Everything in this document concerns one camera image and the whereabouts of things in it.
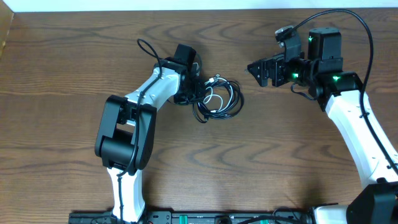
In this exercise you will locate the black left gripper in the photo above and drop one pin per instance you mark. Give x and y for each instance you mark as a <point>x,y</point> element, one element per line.
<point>201,93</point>

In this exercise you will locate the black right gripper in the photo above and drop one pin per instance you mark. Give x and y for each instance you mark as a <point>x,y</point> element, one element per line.
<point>277,63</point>

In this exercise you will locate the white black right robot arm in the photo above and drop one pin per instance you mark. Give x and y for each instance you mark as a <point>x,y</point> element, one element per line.
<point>338,94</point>

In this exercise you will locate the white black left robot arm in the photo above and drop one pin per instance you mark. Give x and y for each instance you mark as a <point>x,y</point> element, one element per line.
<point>126,133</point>

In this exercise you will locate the cardboard panel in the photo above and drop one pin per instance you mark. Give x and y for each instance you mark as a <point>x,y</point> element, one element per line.
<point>6,18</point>

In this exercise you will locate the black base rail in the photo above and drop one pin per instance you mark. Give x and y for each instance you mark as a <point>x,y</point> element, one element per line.
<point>167,217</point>

